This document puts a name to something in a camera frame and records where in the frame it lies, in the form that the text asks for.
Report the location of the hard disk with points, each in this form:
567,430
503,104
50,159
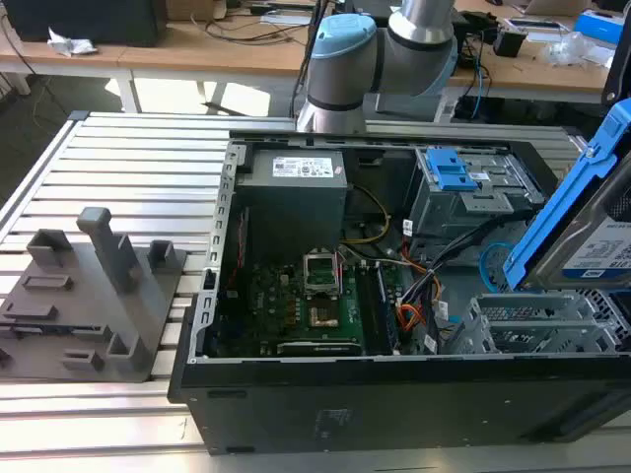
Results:
557,222

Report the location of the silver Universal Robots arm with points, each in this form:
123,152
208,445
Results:
340,69

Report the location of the grey metal disk bay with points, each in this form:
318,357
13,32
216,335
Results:
532,325

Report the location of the black RAM slot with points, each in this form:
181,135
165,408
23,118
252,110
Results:
367,310

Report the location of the blue cardboard box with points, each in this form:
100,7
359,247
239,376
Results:
599,27

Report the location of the clear plastic bag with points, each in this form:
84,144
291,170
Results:
572,49

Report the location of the small black device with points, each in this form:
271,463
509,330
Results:
508,44

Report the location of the blue plastic drive latch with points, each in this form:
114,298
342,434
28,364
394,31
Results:
443,170

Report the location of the grey metal drive cage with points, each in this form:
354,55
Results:
443,212

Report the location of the RAM stick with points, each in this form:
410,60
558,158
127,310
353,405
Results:
387,310

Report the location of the grey power supply unit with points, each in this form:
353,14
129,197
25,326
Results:
291,212

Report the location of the black PC case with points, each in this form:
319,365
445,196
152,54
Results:
394,409

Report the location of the black graphics card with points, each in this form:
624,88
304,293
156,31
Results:
320,349

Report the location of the green motherboard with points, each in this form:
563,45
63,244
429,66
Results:
276,305

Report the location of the wooden desk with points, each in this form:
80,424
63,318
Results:
197,54

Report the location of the brown cardboard box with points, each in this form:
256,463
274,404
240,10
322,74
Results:
192,7

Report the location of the large black box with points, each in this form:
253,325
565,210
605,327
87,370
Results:
89,20

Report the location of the crumpled white paper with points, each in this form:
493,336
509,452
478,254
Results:
69,44

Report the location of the grey parts rack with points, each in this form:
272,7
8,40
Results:
74,305

